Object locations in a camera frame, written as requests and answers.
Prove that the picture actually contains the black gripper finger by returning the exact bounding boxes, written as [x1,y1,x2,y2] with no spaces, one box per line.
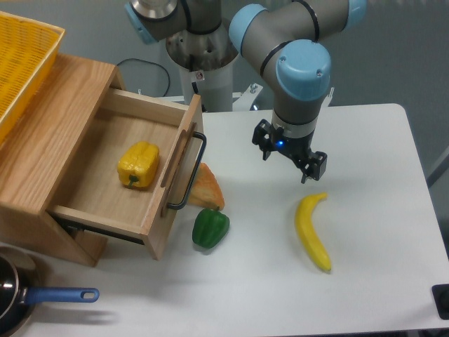
[294,151,328,184]
[252,119,283,161]

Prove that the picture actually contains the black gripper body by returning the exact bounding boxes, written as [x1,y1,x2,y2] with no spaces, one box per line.
[267,117,316,166]

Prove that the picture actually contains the wooden top drawer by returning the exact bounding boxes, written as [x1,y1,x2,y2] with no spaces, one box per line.
[48,89,206,260]

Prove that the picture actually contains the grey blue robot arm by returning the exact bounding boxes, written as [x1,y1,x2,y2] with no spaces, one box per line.
[125,1,367,180]

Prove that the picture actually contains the wooden drawer cabinet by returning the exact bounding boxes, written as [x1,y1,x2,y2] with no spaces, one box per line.
[1,54,124,267]

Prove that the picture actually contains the yellow banana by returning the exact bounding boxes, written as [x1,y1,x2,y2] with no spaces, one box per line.
[294,192,332,272]

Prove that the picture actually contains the toy pastry bread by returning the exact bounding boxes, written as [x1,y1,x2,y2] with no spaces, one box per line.
[187,163,225,211]

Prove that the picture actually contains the green bell pepper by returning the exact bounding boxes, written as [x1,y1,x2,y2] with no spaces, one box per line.
[192,209,230,249]

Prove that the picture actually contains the yellow bell pepper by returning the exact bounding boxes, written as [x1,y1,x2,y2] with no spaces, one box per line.
[117,141,159,188]

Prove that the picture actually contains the black corner object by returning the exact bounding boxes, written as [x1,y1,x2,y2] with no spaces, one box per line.
[431,284,449,320]

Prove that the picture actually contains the yellow plastic basket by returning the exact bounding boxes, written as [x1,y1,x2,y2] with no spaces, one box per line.
[1,12,65,141]

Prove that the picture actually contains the white metal base frame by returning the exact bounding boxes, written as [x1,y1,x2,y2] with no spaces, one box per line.
[160,83,335,111]

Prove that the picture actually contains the black cable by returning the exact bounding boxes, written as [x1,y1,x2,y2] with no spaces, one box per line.
[116,58,171,97]

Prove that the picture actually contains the black pan blue handle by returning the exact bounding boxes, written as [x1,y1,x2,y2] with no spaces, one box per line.
[1,254,100,336]

